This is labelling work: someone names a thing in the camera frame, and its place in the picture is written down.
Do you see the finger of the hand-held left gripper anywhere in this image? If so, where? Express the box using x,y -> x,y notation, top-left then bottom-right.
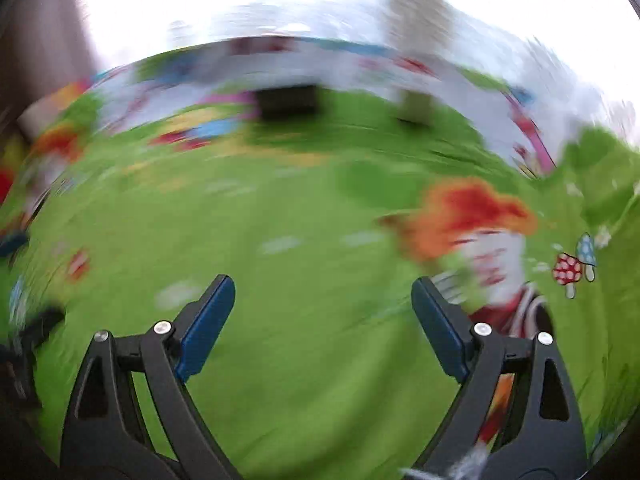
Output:
0,230 -> 30,258

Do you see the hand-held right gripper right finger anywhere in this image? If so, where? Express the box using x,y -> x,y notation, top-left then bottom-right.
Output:
411,276 -> 588,480

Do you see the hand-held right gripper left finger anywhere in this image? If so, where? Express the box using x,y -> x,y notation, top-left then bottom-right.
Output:
60,274 -> 237,480

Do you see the cartoon printed green cloth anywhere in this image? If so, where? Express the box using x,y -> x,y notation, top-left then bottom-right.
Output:
0,35 -> 640,480

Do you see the brown curtain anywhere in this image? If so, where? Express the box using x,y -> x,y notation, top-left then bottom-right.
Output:
0,0 -> 101,126

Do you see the black box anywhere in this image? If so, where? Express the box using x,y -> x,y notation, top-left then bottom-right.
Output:
255,85 -> 321,120

